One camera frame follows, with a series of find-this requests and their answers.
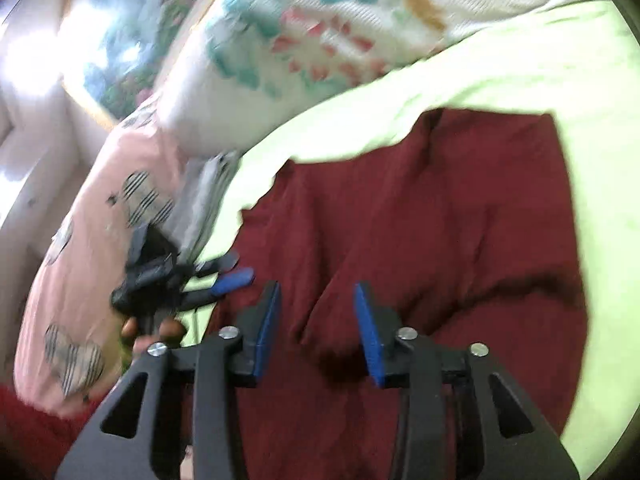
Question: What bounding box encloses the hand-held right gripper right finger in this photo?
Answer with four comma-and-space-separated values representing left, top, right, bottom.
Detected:
354, 282, 581, 480

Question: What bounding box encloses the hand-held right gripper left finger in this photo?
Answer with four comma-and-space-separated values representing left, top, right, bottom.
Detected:
54, 280, 282, 480

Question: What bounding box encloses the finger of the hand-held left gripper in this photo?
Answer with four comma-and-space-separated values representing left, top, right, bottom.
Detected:
181, 268, 255, 311
192, 254, 240, 278

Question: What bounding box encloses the maroon hooded knit sweater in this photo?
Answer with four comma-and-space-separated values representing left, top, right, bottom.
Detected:
180, 107, 588, 480

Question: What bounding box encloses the person's left hand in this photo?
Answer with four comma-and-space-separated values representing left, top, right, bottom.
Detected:
120, 316, 189, 357

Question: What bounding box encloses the pink heart print blanket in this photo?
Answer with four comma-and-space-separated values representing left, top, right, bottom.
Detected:
12, 95, 211, 418

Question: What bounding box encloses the person's red fuzzy garment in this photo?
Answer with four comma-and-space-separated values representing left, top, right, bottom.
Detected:
0, 384, 103, 480

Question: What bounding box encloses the white floral quilt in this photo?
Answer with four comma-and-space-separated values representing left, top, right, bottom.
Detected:
160, 0, 608, 157

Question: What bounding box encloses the light green bed sheet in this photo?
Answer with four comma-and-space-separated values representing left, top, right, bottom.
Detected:
192, 0, 640, 476

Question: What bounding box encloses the colourful framed wall picture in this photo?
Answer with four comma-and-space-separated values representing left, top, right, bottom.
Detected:
60, 0, 251, 127

